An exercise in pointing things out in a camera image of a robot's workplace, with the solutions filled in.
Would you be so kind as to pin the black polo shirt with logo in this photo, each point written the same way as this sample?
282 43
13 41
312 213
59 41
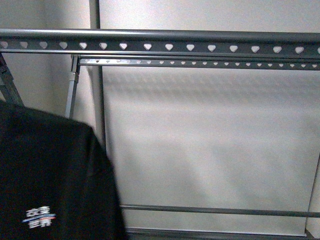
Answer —
56 181

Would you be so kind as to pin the grey metal clothes drying rack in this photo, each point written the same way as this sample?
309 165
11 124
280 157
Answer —
167 48

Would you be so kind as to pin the grey vertical wall pipe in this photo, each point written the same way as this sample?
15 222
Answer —
97 80

